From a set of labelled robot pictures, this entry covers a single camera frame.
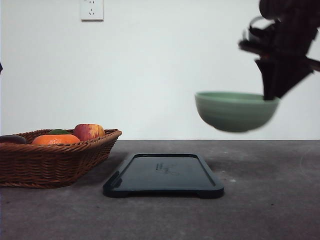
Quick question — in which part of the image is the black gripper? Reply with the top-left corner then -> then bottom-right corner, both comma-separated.
238,0 -> 320,101

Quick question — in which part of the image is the green ceramic bowl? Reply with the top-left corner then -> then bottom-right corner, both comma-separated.
195,90 -> 280,132

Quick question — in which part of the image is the brown wicker basket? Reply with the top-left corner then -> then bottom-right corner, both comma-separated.
0,123 -> 122,189

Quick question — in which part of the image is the black rectangular tray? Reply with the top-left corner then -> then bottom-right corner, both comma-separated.
103,153 -> 225,199

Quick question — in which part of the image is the red yellow apple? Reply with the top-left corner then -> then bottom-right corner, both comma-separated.
73,123 -> 105,141

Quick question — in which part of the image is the green avocado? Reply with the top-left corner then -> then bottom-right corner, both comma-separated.
47,129 -> 69,135

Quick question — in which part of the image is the orange tangerine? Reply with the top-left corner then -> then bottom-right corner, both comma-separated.
32,134 -> 81,145

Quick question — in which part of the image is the dark purple fruit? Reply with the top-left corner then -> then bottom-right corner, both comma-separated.
0,135 -> 26,144

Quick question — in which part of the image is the white wall socket left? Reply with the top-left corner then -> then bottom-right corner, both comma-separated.
80,0 -> 104,22

